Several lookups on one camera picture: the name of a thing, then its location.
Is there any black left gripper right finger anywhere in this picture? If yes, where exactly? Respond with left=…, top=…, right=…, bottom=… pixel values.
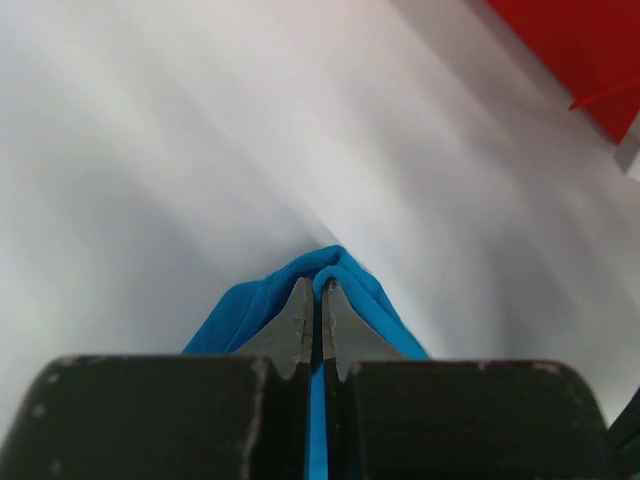
left=322, top=280, right=619, bottom=479

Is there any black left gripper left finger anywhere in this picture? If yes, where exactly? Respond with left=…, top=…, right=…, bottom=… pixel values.
left=1, top=278, right=314, bottom=479

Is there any blue polo t-shirt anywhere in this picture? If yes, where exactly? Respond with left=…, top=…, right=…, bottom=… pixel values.
left=183, top=246, right=429, bottom=479

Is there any red plastic bin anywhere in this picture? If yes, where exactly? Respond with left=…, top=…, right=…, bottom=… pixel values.
left=489, top=0, right=639, bottom=144

